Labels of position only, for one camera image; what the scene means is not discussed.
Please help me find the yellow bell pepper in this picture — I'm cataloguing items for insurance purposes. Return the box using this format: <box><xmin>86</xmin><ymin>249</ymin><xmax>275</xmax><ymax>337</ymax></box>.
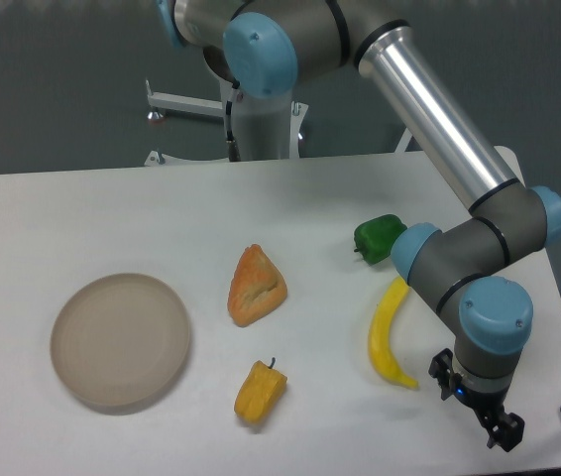
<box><xmin>234</xmin><ymin>357</ymin><xmax>287</xmax><ymax>425</ymax></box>

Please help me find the black cable on pedestal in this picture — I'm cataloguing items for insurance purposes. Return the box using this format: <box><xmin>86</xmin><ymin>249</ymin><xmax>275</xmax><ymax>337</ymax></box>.
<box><xmin>223</xmin><ymin>78</ymin><xmax>243</xmax><ymax>163</ymax></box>

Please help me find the orange bread wedge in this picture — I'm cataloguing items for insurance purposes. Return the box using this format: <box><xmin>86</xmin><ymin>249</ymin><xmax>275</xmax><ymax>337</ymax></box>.
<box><xmin>227</xmin><ymin>244</ymin><xmax>288</xmax><ymax>327</ymax></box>

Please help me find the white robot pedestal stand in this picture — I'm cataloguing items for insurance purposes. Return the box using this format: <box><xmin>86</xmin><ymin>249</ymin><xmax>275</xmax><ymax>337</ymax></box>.
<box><xmin>146</xmin><ymin>79</ymin><xmax>309</xmax><ymax>163</ymax></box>

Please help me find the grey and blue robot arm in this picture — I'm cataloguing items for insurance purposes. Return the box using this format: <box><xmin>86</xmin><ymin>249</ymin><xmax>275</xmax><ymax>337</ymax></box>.
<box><xmin>157</xmin><ymin>1</ymin><xmax>561</xmax><ymax>450</ymax></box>

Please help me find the green bell pepper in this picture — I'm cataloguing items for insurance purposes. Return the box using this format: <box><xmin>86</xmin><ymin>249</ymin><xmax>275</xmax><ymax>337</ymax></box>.
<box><xmin>353</xmin><ymin>214</ymin><xmax>407</xmax><ymax>266</ymax></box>

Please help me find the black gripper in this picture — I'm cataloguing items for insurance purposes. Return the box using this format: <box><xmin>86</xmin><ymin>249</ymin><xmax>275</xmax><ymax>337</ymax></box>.
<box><xmin>428</xmin><ymin>348</ymin><xmax>524</xmax><ymax>452</ymax></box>

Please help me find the beige round plate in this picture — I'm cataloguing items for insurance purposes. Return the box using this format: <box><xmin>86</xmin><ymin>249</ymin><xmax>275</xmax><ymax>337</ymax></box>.
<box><xmin>50</xmin><ymin>273</ymin><xmax>191</xmax><ymax>415</ymax></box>

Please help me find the yellow banana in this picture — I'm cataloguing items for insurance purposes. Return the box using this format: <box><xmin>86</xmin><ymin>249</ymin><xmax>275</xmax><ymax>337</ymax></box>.
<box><xmin>367</xmin><ymin>277</ymin><xmax>418</xmax><ymax>391</ymax></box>

